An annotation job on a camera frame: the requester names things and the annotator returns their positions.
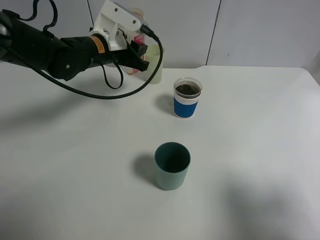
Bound light green tall cup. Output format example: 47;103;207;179
143;44;165;85

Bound glass cup with blue sleeve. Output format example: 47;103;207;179
173;77;203;119

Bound tea bottle with pink label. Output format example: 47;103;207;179
121;28;146;75

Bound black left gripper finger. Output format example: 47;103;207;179
117;48;149;72
130;40;148;58

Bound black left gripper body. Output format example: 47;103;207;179
59;36;130;72

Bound black braided cable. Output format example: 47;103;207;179
0;0;165;100

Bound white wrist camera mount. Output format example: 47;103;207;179
89;0;145;52

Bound dark green cup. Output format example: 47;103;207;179
154;142;191;191

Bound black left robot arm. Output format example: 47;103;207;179
0;10;149;81

